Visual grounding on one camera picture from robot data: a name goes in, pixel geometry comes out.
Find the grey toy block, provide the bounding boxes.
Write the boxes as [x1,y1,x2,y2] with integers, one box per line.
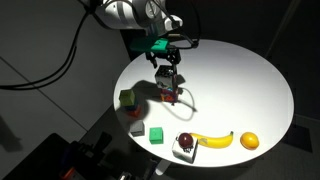
[129,119,146,138]

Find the magenta multicoloured soft block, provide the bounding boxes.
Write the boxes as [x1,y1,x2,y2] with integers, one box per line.
[159,84,180,103]

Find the yellow toy banana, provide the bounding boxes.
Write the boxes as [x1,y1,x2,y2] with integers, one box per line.
[189,130,235,150]

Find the dark red toy plum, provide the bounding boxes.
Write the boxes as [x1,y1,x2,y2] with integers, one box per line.
[177,132,195,149]

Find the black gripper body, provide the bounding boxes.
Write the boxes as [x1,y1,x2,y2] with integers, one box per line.
[145,49,183,67]

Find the lime green toy block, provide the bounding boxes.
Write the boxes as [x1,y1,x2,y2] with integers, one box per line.
[118,88,137,108]

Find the white table leg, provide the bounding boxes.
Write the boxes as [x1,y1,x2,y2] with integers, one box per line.
[154,159,170,177]

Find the white checkered soft block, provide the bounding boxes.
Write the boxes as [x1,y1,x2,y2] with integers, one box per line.
[171,137,199,165]

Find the toy orange fruit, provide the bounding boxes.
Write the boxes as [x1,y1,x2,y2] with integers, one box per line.
[239,131,260,151]

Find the thick black cable bundle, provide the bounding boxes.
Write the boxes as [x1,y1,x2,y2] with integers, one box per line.
[0,0,98,92]

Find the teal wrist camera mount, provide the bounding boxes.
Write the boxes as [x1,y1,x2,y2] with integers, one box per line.
[129,36,170,55]

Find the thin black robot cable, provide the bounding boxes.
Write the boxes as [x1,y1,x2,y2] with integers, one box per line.
[165,0,202,50]

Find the black white patterned soft block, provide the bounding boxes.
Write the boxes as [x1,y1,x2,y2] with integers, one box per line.
[154,64,175,91]

